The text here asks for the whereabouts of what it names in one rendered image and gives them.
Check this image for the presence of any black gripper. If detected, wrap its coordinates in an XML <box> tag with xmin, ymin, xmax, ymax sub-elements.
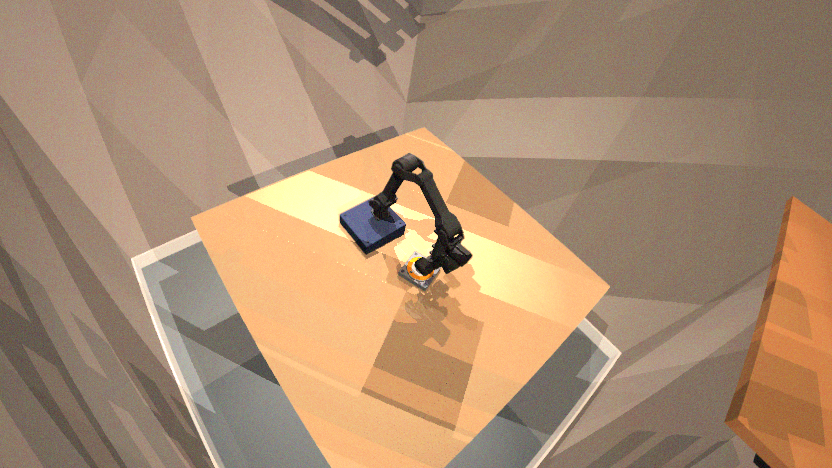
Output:
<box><xmin>414</xmin><ymin>243</ymin><xmax>449</xmax><ymax>277</ymax></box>

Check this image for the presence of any orange round plate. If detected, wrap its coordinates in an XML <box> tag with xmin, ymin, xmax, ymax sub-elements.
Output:
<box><xmin>407</xmin><ymin>257</ymin><xmax>434</xmax><ymax>281</ymax></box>

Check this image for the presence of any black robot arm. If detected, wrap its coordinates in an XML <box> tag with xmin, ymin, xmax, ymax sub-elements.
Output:
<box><xmin>368</xmin><ymin>153</ymin><xmax>473</xmax><ymax>274</ymax></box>

